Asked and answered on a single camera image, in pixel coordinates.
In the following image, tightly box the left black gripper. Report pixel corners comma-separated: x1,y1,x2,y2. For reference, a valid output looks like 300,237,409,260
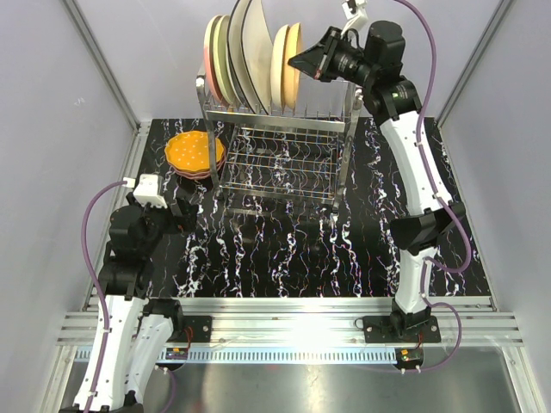
127,191,198,256

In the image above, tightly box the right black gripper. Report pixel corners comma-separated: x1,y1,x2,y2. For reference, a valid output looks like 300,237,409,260
288,28,375,89

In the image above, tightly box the tan round plate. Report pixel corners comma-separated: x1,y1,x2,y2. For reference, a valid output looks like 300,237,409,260
282,22,302,110

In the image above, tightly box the pink polka dot plate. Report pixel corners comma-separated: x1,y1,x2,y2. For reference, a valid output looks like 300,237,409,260
175,170,211,180
170,161,226,176

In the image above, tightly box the orange polka dot plate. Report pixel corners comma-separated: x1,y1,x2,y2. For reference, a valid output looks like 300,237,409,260
164,130,210,173

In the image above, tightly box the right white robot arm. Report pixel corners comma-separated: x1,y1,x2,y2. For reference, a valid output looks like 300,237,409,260
288,21,465,342

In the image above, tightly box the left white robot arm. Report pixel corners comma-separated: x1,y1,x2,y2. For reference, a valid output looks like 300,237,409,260
67,191,199,412

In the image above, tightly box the steel two-tier dish rack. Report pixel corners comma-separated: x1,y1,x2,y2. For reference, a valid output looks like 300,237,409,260
195,68,362,217

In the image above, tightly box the cream round plate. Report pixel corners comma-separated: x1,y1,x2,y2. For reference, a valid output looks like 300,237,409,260
270,25,289,110

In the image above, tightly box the white square plate black rim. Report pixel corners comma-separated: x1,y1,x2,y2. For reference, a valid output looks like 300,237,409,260
241,1,273,113

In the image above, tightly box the black marble pattern mat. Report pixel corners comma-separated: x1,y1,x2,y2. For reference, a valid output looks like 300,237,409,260
88,116,492,299

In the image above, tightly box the pale green round plate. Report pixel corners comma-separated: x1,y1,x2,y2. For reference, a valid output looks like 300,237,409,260
213,15,238,106

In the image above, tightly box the pink and cream plate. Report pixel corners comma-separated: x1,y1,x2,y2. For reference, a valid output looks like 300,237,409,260
203,15,223,102

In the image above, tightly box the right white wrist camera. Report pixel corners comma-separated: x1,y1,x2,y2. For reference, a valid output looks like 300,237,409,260
342,0,368,32

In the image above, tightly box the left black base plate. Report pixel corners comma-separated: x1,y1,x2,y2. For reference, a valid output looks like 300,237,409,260
169,315,213,343

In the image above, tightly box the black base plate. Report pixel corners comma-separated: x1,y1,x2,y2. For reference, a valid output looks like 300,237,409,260
169,315,213,343
362,316,442,344

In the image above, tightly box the aluminium mounting rail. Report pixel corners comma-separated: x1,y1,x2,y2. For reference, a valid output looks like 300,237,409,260
58,296,524,345

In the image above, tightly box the slotted white cable duct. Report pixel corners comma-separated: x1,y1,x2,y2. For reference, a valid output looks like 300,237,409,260
76,347,398,363

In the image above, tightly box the right aluminium frame post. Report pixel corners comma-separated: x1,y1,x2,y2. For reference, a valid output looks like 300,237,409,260
436,0,516,128

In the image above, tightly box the aluminium frame post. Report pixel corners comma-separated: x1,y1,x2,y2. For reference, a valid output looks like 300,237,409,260
436,0,516,128
59,0,141,133

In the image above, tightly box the left aluminium frame post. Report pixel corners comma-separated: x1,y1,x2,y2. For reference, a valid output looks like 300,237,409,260
59,0,141,133

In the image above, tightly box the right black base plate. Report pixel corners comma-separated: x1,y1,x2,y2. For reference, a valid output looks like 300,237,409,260
362,316,442,344

